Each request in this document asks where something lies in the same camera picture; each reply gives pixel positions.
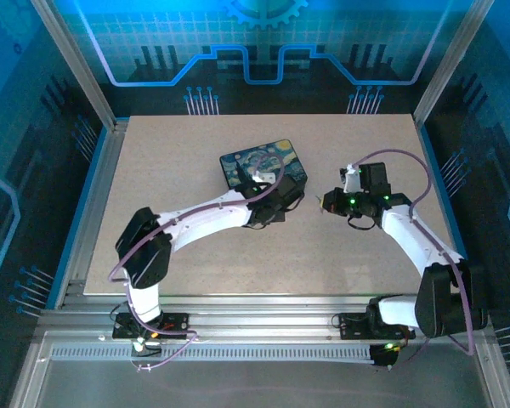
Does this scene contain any aluminium side rail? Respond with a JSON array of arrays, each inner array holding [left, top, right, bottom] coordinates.
[[53, 118, 131, 309]]

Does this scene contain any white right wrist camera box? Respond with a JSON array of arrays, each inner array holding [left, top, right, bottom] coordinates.
[[339, 165, 362, 195]]

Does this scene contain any small connector with lights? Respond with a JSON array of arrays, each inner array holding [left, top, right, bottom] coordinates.
[[131, 337, 162, 358]]

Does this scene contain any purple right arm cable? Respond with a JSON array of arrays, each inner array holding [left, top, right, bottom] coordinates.
[[352, 148, 477, 371]]

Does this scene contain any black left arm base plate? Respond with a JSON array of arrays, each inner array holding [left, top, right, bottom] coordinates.
[[112, 313, 191, 340]]

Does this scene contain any black box with painted lid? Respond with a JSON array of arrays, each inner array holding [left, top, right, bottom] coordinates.
[[218, 138, 309, 201]]

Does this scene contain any black controller box with light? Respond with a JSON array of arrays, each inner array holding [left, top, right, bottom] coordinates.
[[370, 343, 400, 370]]

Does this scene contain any aluminium frame rail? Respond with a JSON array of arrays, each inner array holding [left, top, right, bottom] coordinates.
[[36, 295, 494, 342]]

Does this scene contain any slotted grey cable duct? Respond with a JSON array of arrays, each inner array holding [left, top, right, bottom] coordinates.
[[50, 346, 375, 363]]

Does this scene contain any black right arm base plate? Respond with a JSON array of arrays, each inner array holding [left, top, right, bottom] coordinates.
[[337, 312, 417, 341]]

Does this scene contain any aluminium frame post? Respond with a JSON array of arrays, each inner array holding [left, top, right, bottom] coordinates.
[[411, 0, 496, 127], [30, 0, 119, 131]]

